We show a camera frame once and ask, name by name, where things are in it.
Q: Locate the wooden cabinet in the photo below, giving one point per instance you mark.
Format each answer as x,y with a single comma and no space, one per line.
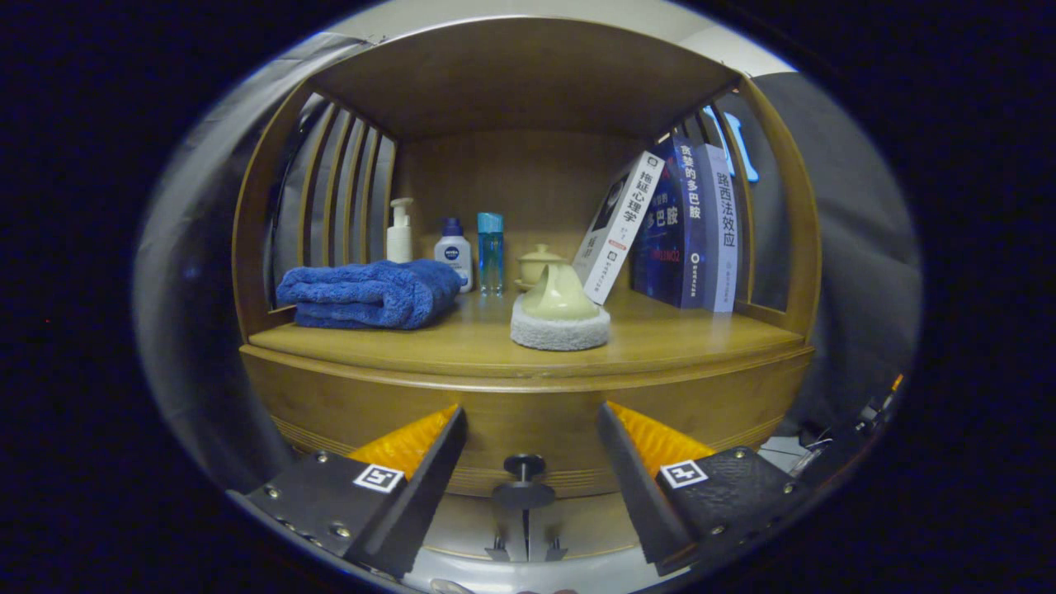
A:
511,181

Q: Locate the wooden countertop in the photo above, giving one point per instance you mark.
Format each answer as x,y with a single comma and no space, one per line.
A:
701,338

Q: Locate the white bottle with blue cap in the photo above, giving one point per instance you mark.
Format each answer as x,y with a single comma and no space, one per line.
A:
454,252

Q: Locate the white book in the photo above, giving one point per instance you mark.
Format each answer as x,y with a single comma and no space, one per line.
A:
623,223

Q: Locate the wooden cabinet door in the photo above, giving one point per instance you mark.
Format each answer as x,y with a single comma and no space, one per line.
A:
470,524
586,520

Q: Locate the clear blue bottle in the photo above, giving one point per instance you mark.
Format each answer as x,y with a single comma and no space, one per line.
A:
491,256

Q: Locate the folded blue towel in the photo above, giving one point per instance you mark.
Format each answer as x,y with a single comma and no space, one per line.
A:
371,293

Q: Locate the pale purple book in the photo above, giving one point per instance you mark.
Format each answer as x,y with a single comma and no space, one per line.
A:
724,231

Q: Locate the black and orange tool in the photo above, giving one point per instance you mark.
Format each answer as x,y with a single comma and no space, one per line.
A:
876,406

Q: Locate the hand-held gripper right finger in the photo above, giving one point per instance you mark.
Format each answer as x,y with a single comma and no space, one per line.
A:
643,503

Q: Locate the white pump bottle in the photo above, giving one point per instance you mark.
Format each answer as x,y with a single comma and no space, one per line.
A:
400,243

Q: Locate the dark blue book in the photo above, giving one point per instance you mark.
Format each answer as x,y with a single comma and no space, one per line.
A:
668,239

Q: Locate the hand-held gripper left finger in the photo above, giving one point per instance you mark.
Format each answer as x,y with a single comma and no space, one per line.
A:
421,503

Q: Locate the cream lidded teacup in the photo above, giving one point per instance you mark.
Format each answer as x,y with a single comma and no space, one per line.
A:
536,262

